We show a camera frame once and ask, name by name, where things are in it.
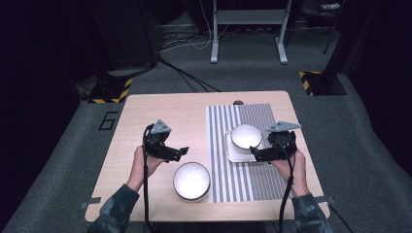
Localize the white floor cables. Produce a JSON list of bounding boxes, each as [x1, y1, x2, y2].
[[159, 0, 229, 52]]

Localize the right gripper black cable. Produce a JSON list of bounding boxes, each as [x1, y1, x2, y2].
[[277, 142, 296, 233]]

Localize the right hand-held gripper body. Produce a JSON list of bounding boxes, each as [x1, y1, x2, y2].
[[265, 120, 303, 162]]

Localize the black stand column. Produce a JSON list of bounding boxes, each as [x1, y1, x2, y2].
[[323, 0, 382, 79]]

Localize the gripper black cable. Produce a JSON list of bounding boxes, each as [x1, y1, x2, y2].
[[141, 123, 157, 233], [277, 142, 296, 233]]

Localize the person's left hand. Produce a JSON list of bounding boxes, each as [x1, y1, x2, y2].
[[125, 145, 167, 193]]

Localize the white metal desk frame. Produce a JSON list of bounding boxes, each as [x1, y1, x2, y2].
[[210, 0, 293, 65]]

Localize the person's right hand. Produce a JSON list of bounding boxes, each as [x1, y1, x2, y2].
[[269, 149, 311, 198]]

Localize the white bowl with dark rim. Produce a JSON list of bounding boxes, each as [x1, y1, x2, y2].
[[172, 161, 212, 202], [229, 123, 263, 151]]

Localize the hazard-striped black base plate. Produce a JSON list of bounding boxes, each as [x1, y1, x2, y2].
[[298, 70, 349, 97], [87, 75, 134, 105]]

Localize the grey striped placemat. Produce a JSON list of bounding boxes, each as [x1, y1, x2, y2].
[[205, 103, 292, 204]]

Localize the black cabinet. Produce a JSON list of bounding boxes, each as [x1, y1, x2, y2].
[[85, 0, 160, 72]]

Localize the white square plate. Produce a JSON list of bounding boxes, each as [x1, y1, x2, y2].
[[224, 129, 264, 164]]

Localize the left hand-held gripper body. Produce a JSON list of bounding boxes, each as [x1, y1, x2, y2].
[[143, 118, 173, 160]]

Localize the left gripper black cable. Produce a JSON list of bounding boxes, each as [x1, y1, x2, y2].
[[141, 123, 157, 233]]

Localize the black floor cable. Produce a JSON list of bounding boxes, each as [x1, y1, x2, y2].
[[327, 203, 357, 233]]

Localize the black floor cables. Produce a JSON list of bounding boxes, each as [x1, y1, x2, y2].
[[157, 56, 223, 94]]

